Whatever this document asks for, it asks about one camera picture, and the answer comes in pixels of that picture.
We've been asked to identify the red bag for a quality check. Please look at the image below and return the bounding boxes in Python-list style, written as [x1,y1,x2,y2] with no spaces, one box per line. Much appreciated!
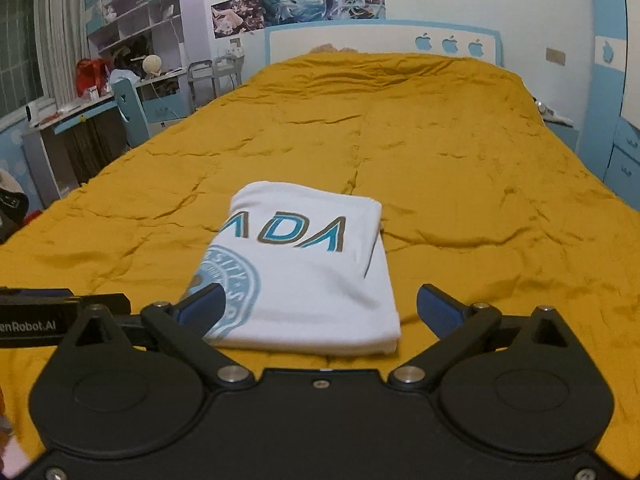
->
[76,58,112,99]

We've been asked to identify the blue purple wall poster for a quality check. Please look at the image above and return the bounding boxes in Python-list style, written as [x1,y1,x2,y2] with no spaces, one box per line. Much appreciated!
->
[319,0,387,21]

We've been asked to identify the person's pink clothing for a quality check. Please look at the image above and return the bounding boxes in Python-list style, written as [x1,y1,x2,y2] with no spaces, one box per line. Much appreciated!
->
[0,385,36,478]

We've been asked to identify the barred window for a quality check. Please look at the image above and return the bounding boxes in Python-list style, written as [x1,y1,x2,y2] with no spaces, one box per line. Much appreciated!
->
[0,0,44,121]

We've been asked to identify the blue nightstand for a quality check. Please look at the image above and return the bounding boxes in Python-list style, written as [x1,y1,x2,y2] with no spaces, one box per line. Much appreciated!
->
[535,97,581,157]

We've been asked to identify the blue drawer cabinet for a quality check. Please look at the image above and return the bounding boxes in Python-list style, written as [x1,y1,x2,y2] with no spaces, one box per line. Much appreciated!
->
[602,119,640,202]

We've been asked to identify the pale curtain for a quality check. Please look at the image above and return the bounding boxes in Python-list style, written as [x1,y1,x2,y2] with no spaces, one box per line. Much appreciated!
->
[40,0,91,107]

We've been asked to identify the white blue-framed headboard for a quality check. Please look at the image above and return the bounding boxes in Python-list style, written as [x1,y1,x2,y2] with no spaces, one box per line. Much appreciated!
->
[264,20,503,69]

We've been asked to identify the teal wall poster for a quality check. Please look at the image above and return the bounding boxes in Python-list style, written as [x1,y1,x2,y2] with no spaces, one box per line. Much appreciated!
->
[262,0,321,29]

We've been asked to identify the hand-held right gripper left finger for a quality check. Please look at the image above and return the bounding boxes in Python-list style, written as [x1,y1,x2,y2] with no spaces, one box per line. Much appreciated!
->
[56,281,254,391]

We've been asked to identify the white printed sweatshirt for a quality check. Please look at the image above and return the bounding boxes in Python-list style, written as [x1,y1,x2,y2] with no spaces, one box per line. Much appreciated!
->
[187,181,403,357]

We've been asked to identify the yellow quilted bedspread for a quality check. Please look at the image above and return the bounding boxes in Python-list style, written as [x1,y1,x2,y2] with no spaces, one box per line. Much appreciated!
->
[0,52,640,457]

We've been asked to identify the pink-toned wall poster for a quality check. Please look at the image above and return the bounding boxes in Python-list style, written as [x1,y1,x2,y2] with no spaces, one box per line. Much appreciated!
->
[211,0,265,40]

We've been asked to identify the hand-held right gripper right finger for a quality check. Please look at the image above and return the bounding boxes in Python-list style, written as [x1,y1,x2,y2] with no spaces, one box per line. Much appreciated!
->
[386,283,594,392]

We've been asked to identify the grey trolley cart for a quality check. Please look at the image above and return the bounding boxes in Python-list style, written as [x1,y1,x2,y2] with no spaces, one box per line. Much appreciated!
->
[187,57,246,111]

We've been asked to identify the grey blue desk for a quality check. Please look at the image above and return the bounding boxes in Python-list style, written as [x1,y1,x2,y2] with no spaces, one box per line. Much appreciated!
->
[21,67,189,207]

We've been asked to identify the light blue chair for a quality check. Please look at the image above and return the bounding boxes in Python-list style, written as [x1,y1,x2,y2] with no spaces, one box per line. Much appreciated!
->
[111,79,151,149]

